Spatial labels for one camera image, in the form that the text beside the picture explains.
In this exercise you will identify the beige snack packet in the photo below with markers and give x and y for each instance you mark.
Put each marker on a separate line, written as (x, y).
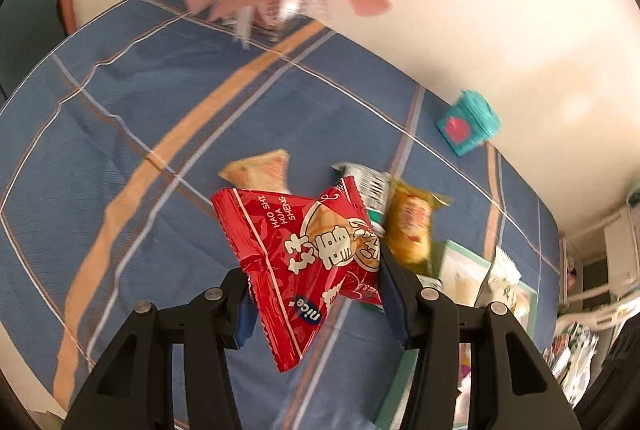
(260, 170)

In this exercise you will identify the white tray with teal rim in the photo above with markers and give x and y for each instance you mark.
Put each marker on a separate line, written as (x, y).
(460, 267)

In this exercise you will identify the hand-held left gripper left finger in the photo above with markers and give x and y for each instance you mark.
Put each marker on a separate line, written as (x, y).
(243, 317)

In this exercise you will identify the white furniture frame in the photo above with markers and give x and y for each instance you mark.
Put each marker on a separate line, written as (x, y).
(617, 250)

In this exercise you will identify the pile of printed papers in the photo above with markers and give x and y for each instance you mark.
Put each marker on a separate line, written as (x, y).
(572, 355)

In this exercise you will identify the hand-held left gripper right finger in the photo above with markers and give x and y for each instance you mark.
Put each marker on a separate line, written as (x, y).
(395, 305)

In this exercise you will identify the small teal box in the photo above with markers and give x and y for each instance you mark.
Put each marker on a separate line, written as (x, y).
(467, 125)

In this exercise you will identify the red peanut snack packet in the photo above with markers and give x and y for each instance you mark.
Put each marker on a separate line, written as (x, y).
(300, 260)

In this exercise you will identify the blue plaid tablecloth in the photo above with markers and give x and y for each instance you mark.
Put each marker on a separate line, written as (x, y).
(125, 135)

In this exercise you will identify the white packet with black script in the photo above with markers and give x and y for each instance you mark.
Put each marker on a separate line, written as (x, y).
(502, 285)

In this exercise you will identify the yellow cake packet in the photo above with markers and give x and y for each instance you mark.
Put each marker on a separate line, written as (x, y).
(410, 220)

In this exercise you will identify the green white striped snack packet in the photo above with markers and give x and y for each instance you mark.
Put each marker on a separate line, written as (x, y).
(372, 182)

